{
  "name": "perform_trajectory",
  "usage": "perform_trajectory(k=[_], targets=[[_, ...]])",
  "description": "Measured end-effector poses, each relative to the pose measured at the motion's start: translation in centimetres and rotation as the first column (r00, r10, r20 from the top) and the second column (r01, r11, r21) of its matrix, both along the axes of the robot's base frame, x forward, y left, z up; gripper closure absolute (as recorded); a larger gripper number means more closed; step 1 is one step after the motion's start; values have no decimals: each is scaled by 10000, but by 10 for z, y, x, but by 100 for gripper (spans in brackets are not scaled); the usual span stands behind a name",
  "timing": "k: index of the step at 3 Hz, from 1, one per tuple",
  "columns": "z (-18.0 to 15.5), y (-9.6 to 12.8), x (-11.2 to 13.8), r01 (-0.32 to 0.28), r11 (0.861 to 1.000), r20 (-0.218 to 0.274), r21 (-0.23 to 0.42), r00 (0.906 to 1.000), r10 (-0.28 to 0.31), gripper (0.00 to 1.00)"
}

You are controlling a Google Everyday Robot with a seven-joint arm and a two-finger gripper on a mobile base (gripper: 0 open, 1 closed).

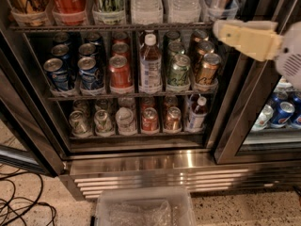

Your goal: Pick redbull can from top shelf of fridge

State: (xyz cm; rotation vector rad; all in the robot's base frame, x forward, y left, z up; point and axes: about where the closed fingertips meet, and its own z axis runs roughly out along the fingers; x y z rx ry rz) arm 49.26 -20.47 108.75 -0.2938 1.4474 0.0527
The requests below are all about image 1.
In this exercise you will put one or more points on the clear water bottle left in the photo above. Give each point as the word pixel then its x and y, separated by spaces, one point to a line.
pixel 146 11

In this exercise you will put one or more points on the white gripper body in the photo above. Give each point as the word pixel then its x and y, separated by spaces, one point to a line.
pixel 292 56

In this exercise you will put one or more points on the green striped can top shelf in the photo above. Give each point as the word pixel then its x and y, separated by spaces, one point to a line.
pixel 109 12

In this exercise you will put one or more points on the blue pepsi can right compartment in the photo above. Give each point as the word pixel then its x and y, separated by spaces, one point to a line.
pixel 282 113

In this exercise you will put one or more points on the blue pepsi can front right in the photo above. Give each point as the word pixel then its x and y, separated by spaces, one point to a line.
pixel 91 76

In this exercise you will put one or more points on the open fridge door left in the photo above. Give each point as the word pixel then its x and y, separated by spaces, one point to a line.
pixel 24 121

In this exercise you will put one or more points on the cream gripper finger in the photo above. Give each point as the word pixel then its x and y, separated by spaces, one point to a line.
pixel 258 25
pixel 258 44

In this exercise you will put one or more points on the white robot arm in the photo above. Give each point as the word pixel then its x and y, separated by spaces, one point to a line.
pixel 288 62

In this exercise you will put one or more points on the white can right compartment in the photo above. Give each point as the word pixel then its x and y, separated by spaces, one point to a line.
pixel 264 117

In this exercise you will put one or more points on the gold can top shelf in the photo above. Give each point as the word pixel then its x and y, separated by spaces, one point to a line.
pixel 30 12

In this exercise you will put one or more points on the blue pepsi can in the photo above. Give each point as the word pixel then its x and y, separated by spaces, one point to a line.
pixel 58 74
pixel 91 76

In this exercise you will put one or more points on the clear plastic bin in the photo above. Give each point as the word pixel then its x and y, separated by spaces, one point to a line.
pixel 153 206

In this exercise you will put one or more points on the gold can shelf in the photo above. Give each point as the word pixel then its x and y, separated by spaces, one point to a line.
pixel 207 71
pixel 30 12

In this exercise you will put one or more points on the gold can middle shelf front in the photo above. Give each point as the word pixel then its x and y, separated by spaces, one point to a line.
pixel 207 71

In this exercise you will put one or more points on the red can shelf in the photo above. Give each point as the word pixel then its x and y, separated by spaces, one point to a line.
pixel 121 80
pixel 150 122

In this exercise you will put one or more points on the blue pepsi can front left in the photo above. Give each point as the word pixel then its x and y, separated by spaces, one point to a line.
pixel 58 74

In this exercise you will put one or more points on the green can middle shelf front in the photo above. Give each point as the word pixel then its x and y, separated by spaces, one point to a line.
pixel 178 73

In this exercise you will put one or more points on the copper can bottom shelf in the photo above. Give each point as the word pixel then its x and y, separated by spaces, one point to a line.
pixel 172 122

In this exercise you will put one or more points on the red can middle shelf front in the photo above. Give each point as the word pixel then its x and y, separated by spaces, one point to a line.
pixel 121 80

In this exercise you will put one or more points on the clear water bottle right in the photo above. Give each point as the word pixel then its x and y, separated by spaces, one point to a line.
pixel 182 11

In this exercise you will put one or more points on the small tea bottle bottom shelf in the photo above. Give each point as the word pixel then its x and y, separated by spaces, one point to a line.
pixel 197 113

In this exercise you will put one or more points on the red can bottom shelf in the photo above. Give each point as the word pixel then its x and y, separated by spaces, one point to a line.
pixel 150 122

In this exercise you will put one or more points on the clear water bottle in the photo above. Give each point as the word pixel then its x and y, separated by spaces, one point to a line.
pixel 146 11
pixel 182 11

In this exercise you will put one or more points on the clear bottle bottom shelf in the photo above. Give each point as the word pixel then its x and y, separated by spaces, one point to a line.
pixel 125 119

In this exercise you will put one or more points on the green can bottom far left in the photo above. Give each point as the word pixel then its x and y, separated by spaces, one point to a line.
pixel 80 126

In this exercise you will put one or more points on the stainless steel fridge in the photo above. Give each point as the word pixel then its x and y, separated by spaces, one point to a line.
pixel 95 164

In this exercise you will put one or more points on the brown tea bottle white cap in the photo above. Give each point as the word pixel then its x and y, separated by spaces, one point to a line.
pixel 150 58

